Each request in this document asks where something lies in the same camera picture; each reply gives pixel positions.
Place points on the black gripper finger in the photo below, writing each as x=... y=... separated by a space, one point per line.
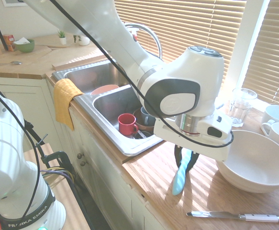
x=193 y=161
x=177 y=158

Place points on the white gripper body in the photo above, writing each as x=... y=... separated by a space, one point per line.
x=211 y=151

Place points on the teal knife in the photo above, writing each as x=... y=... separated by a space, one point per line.
x=180 y=179

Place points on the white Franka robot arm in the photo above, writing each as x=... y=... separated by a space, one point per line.
x=120 y=36

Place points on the stainless steel double sink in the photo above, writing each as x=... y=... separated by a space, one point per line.
x=101 y=95

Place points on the metal drain strainer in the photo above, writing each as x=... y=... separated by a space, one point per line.
x=142 y=135

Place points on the large white bowl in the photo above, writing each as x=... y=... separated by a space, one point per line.
x=256 y=163

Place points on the brown bowl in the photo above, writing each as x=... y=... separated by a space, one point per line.
x=139 y=125

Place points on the gray mug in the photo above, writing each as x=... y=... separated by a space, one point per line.
x=145 y=117

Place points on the clear drinking glass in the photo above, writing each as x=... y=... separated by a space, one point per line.
x=241 y=107

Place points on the red cup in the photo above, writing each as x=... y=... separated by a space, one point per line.
x=127 y=124

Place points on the round cabinet knob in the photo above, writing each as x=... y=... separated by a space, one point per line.
x=81 y=155
x=84 y=164

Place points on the pink bowl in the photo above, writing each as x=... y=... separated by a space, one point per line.
x=104 y=89

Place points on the black table clamp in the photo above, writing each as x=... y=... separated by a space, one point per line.
x=58 y=157

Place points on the chrome curved faucet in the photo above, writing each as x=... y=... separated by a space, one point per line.
x=154 y=37

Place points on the yellow dish cloth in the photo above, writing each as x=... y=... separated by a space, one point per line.
x=63 y=103

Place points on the wide beige window blind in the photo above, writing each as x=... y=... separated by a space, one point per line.
x=189 y=24

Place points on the white plant pot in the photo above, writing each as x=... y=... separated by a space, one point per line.
x=83 y=40

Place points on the small potted plant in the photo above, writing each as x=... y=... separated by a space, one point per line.
x=62 y=39

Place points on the metal spoon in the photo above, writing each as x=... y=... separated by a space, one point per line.
x=16 y=62

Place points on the green bowl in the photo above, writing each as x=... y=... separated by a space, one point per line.
x=25 y=47

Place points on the orange box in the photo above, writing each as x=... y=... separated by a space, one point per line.
x=8 y=40

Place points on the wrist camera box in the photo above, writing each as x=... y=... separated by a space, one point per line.
x=213 y=130

